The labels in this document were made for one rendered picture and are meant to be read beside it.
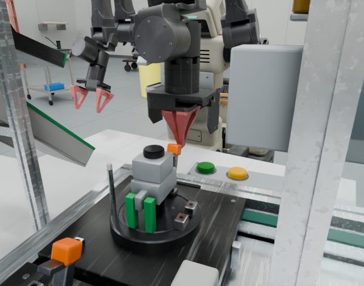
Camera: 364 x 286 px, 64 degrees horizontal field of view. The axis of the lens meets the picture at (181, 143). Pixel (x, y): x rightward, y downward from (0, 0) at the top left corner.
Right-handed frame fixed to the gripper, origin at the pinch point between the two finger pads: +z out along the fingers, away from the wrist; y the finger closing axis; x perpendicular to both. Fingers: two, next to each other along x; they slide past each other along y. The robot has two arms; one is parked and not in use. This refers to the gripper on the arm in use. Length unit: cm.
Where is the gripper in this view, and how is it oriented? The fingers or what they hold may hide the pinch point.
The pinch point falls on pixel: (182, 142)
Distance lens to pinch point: 51.0
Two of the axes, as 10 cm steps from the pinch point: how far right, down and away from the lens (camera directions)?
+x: 3.6, -3.2, 8.8
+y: 9.3, 1.3, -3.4
